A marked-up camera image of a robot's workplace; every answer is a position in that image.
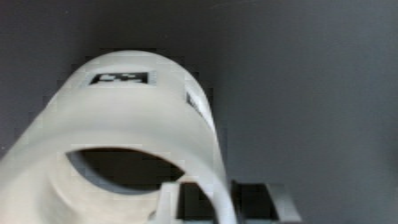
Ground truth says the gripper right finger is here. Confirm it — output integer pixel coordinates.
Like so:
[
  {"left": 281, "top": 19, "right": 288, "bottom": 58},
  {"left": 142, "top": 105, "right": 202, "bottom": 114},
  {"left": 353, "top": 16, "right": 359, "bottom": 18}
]
[{"left": 231, "top": 182, "right": 302, "bottom": 224}]

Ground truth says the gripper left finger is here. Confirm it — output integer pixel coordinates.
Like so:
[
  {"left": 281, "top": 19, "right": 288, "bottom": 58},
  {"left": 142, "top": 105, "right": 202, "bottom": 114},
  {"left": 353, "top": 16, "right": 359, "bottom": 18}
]
[{"left": 151, "top": 182, "right": 192, "bottom": 224}]

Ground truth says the white lamp shade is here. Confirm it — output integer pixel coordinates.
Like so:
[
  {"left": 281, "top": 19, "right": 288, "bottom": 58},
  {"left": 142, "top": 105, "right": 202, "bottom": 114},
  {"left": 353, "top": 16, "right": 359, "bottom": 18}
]
[{"left": 0, "top": 50, "right": 236, "bottom": 224}]

